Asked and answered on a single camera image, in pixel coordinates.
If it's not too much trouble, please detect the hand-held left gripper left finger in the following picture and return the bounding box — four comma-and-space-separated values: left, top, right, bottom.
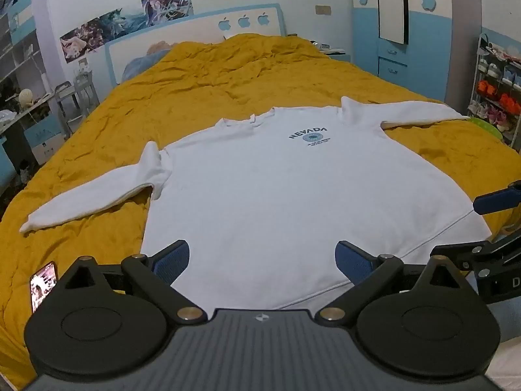
57, 239, 206, 326

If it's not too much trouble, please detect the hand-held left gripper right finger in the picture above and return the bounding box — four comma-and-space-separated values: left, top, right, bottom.
319, 241, 479, 322

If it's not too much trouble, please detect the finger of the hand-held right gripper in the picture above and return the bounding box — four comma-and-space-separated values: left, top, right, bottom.
430, 241, 494, 271
473, 182, 521, 216

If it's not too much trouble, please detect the white printed sweatshirt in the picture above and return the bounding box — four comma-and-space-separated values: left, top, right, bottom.
20, 95, 493, 310

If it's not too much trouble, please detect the green plastic basin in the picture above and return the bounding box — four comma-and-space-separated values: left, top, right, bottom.
468, 116, 505, 143

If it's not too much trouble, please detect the group of assorted shoes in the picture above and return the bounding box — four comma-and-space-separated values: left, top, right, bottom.
468, 45, 521, 133

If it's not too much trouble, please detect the white shoe rack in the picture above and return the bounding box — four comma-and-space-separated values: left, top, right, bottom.
466, 33, 521, 147

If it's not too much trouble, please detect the smartphone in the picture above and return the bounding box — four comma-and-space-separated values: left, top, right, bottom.
29, 261, 58, 316

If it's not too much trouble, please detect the blue and white wardrobe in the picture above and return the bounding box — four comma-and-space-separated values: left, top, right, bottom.
349, 0, 521, 115

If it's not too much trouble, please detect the black and blue desk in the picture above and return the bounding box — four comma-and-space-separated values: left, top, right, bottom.
0, 94, 69, 172

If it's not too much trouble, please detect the yellow blanket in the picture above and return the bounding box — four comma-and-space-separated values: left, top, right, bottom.
0, 33, 521, 391

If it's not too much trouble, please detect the small grey chair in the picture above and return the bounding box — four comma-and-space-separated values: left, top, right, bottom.
55, 71, 100, 135

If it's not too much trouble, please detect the blue pillow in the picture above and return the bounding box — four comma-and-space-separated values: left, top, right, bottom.
121, 41, 176, 84

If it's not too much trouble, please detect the black framed hanging mirror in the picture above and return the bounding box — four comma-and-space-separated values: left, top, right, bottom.
374, 0, 409, 45

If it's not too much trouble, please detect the white and blue headboard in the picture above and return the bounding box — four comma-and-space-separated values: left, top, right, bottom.
105, 3, 286, 86

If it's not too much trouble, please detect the open shelf unit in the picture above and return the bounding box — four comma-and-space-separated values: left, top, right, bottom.
0, 0, 53, 104

